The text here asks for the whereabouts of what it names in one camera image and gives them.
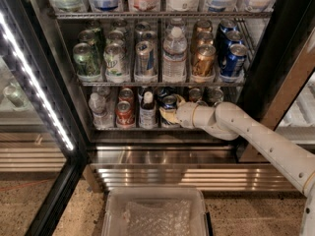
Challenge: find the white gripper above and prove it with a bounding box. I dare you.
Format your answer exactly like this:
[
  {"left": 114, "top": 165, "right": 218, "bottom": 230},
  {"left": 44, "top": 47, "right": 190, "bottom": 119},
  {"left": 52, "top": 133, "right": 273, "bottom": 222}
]
[{"left": 159, "top": 94, "right": 197, "bottom": 129}]

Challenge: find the blue pepsi can front bottom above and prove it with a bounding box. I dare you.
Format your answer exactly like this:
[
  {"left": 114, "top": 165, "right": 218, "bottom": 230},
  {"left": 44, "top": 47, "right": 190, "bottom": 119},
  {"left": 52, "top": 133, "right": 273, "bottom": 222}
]
[{"left": 159, "top": 94, "right": 180, "bottom": 128}]

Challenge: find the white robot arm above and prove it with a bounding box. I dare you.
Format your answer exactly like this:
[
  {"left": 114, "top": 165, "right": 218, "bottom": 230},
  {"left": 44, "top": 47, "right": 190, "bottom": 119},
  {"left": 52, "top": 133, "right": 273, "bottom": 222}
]
[{"left": 159, "top": 95, "right": 315, "bottom": 236}]

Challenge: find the blue pepsi can rear bottom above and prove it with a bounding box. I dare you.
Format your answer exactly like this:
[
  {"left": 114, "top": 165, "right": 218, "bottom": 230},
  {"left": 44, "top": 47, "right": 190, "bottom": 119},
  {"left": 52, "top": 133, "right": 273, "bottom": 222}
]
[{"left": 156, "top": 87, "right": 176, "bottom": 100}]

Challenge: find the gold can rear bottom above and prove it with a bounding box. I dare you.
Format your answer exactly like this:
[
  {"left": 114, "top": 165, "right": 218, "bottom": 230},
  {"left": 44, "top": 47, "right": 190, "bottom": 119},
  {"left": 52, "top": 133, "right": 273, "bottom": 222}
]
[{"left": 189, "top": 88, "right": 202, "bottom": 102}]

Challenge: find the silver can rear bottom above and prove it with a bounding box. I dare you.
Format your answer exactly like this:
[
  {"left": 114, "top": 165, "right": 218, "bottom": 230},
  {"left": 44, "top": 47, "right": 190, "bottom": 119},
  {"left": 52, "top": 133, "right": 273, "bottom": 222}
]
[{"left": 207, "top": 88, "right": 223, "bottom": 104}]

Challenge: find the red coke can rear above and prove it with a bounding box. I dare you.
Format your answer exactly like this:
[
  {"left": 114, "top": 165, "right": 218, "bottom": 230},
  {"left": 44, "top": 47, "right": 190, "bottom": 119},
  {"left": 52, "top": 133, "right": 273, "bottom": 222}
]
[{"left": 118, "top": 88, "right": 134, "bottom": 105}]

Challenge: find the red coke can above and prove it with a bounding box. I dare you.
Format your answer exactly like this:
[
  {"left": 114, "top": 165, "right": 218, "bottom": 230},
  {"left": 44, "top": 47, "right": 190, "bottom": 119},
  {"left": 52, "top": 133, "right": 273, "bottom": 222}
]
[
  {"left": 115, "top": 101, "right": 135, "bottom": 128},
  {"left": 118, "top": 88, "right": 134, "bottom": 105}
]

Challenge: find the gold can front middle shelf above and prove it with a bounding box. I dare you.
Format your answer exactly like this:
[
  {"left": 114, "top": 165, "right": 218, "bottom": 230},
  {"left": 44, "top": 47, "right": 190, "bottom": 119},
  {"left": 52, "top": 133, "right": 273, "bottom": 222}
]
[{"left": 192, "top": 44, "right": 216, "bottom": 77}]

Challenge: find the red coke can front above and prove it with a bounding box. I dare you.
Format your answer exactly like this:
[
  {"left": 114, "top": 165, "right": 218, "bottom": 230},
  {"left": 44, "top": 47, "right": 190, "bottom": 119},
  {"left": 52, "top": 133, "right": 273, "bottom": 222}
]
[{"left": 115, "top": 101, "right": 135, "bottom": 128}]

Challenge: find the silver blue can front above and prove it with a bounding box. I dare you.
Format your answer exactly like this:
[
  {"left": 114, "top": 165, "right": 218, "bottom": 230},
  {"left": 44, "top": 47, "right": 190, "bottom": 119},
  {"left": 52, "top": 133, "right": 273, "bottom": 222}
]
[{"left": 136, "top": 41, "right": 156, "bottom": 77}]

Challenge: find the clear water bottle middle shelf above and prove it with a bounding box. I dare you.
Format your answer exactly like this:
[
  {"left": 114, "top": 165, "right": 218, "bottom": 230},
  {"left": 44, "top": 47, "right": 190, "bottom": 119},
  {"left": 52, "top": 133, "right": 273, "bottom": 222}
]
[{"left": 162, "top": 27, "right": 188, "bottom": 83}]

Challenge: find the clear water bottle shelf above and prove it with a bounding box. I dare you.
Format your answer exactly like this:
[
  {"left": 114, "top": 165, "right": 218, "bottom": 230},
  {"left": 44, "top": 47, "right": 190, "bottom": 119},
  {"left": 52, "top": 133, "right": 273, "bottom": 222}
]
[
  {"left": 162, "top": 27, "right": 188, "bottom": 83},
  {"left": 89, "top": 92, "right": 112, "bottom": 129}
]

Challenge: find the blue pepsi can front middle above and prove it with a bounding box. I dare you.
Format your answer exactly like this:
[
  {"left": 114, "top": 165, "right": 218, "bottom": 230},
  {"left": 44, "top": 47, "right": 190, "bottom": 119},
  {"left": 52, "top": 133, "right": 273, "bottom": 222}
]
[{"left": 220, "top": 43, "right": 247, "bottom": 79}]

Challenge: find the clear water bottle bottom shelf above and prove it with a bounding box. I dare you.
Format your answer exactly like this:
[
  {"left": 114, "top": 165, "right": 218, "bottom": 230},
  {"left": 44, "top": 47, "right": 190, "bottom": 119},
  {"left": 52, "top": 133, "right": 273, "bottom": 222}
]
[{"left": 89, "top": 92, "right": 112, "bottom": 129}]

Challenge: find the gold can middle row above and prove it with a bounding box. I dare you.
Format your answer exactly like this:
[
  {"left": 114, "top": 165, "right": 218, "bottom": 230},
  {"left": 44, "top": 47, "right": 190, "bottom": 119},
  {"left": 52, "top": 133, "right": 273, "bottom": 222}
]
[{"left": 191, "top": 31, "right": 214, "bottom": 51}]

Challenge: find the white green 7up can front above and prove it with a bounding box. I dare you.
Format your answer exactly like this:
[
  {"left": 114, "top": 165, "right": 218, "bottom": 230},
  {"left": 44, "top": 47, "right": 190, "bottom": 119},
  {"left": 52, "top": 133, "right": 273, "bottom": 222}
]
[{"left": 103, "top": 43, "right": 127, "bottom": 77}]

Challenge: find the blue pepsi can middle row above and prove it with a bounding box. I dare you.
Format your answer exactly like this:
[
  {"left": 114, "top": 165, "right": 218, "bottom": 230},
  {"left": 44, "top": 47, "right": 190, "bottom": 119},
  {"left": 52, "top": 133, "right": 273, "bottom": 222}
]
[{"left": 219, "top": 30, "right": 243, "bottom": 60}]

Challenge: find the green can front middle shelf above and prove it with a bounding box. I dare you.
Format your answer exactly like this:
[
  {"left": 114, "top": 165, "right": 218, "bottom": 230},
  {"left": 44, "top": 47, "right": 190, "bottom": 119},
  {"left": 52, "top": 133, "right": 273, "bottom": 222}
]
[{"left": 73, "top": 42, "right": 100, "bottom": 77}]

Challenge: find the blue pepsi can rear middle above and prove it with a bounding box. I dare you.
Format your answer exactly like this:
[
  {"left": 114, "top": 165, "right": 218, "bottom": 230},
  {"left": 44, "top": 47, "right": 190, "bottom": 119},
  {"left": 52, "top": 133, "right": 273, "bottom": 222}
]
[{"left": 216, "top": 19, "right": 238, "bottom": 42}]

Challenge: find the green can middle row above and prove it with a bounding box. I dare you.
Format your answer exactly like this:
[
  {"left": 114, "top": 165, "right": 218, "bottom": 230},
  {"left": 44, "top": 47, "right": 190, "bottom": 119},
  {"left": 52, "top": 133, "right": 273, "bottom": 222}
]
[{"left": 78, "top": 29, "right": 100, "bottom": 48}]

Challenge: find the glass fridge door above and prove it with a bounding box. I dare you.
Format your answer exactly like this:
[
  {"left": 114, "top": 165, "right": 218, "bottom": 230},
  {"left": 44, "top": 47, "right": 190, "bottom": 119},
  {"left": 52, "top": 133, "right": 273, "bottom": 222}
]
[{"left": 0, "top": 0, "right": 89, "bottom": 236}]

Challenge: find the dark drink bottle white cap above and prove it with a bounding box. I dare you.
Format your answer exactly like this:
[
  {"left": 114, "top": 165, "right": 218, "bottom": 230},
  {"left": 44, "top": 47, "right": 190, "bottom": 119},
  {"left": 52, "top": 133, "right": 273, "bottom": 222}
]
[{"left": 139, "top": 91, "right": 157, "bottom": 129}]

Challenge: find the clear plastic bin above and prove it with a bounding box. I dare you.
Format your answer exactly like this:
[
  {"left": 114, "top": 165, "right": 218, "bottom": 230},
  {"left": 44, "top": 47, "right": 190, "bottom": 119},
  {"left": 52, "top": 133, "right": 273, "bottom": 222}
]
[{"left": 101, "top": 186, "right": 214, "bottom": 236}]

